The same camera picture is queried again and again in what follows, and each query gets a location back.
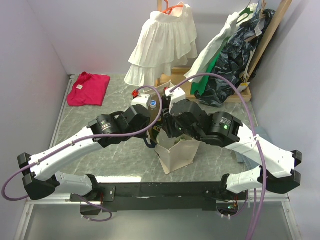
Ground clear plastic bottle blue cap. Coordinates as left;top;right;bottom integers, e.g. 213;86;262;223
149;100;158;109

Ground beige canvas tote bag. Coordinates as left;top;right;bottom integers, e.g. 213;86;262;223
142;79;201;175

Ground green glass bottle labelled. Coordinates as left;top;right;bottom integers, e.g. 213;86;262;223
152;124;163;138

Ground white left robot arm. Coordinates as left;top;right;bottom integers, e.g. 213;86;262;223
17;104;151;201

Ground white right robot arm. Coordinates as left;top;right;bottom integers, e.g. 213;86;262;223
162;99;302;199

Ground green garment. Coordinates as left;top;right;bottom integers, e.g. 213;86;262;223
190;50;221;96

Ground wooden clothes rack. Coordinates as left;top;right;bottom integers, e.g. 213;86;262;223
156;0;293;103

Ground folded pink shirt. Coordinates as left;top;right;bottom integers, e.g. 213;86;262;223
66;72;111;107

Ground dark blue patterned garment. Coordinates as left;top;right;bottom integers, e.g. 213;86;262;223
194;9;276;107

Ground white shirt on hanger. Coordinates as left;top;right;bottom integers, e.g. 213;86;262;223
184;11;241;84

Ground white ruffled dress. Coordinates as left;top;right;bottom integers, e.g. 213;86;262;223
124;2;198;87

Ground orange clothes hanger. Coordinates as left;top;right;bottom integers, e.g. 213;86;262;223
161;0;184;15

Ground green clothes hanger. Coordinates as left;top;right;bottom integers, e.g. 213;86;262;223
237;7;254;24

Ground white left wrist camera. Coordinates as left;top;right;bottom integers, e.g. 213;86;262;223
131;90;151;109

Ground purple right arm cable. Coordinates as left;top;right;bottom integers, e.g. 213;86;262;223
168;73;268;240

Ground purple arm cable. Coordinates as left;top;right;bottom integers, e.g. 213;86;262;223
168;73;268;240
1;85;163;223

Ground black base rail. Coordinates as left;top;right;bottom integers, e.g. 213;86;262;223
69;181;251;216

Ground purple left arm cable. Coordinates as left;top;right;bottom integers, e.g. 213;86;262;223
1;85;163;223

